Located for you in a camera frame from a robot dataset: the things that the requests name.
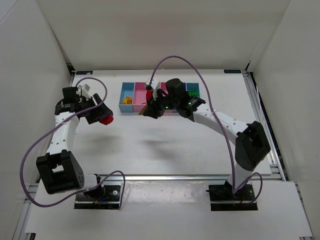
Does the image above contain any green long lego brick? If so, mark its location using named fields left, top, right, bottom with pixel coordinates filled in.
left=188, top=91, right=198, bottom=97

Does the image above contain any red lego brick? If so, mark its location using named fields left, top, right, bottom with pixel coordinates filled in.
left=145, top=90, right=153, bottom=101

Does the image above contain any brown lego brick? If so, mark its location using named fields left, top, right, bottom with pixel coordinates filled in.
left=138, top=104, right=148, bottom=116

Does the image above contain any yellow lego brick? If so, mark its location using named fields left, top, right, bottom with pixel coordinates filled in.
left=122, top=96, right=133, bottom=105

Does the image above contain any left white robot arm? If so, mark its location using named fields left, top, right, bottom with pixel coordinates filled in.
left=36, top=84, right=114, bottom=195

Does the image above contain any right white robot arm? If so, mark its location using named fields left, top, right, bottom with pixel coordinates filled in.
left=142, top=78, right=271, bottom=194

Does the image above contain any purple green red lego stack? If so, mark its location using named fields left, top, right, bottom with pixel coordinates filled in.
left=99, top=115, right=114, bottom=125

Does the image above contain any narrow pink bin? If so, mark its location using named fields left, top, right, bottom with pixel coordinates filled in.
left=160, top=82, right=178, bottom=116

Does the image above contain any right light blue bin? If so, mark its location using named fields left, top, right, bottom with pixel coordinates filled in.
left=186, top=82, right=200, bottom=98

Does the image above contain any light blue bin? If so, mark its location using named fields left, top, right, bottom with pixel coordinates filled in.
left=186, top=82, right=200, bottom=98
left=118, top=82, right=135, bottom=113

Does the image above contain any large pink bin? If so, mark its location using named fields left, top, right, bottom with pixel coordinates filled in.
left=131, top=82, right=162, bottom=113

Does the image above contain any left light blue bin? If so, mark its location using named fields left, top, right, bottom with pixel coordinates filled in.
left=118, top=82, right=135, bottom=113

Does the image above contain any white table board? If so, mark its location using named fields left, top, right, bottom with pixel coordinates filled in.
left=46, top=73, right=273, bottom=177

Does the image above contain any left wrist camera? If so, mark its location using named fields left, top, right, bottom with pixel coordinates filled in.
left=76, top=84, right=91, bottom=99

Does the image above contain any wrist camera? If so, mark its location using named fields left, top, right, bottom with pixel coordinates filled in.
left=144, top=78, right=161, bottom=99
left=76, top=84, right=91, bottom=99

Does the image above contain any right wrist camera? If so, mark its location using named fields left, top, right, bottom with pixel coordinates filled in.
left=144, top=78, right=161, bottom=99

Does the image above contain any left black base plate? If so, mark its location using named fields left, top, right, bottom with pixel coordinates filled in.
left=73, top=182, right=122, bottom=210

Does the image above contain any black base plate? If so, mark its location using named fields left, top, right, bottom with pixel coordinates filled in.
left=206, top=183, right=258, bottom=212
left=73, top=182, right=122, bottom=210

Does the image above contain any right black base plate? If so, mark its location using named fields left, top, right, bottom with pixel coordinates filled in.
left=206, top=183, right=258, bottom=212

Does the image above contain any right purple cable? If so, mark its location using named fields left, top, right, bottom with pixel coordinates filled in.
left=149, top=55, right=263, bottom=205

